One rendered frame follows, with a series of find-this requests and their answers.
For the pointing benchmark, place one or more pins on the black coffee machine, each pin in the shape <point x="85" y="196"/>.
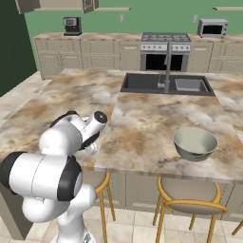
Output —
<point x="72" y="26"/>

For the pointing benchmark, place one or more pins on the beige base cupboard run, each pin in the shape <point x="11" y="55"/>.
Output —
<point x="216" y="56"/>
<point x="87" y="55"/>

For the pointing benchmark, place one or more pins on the beige wall shelf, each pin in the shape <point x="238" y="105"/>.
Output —
<point x="113" y="9"/>
<point x="228" y="8"/>

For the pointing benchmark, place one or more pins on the beige wall cupboard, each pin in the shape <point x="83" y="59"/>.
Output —
<point x="53" y="5"/>

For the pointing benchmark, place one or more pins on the yellow stool with beige seat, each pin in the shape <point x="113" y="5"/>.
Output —
<point x="104" y="196"/>
<point x="190" y="196"/>

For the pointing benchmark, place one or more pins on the beige island cupboard run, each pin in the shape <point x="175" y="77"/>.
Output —
<point x="177" y="194"/>

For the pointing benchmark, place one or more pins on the silver toaster oven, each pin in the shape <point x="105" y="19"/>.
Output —
<point x="212" y="28"/>

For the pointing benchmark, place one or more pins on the stainless steel oven with hob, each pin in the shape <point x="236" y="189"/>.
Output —
<point x="165" y="52"/>

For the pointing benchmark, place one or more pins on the grey tap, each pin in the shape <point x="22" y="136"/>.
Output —
<point x="167" y="66"/>

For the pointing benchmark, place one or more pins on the dark grey sink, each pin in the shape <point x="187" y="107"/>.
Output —
<point x="166" y="84"/>

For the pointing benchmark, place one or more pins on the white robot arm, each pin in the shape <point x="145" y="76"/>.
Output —
<point x="47" y="177"/>

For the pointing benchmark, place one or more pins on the white wall socket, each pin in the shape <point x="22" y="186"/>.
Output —
<point x="195" y="18"/>
<point x="121" y="18"/>

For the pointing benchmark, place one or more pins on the grey-green bowl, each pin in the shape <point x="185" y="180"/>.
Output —
<point x="195" y="144"/>

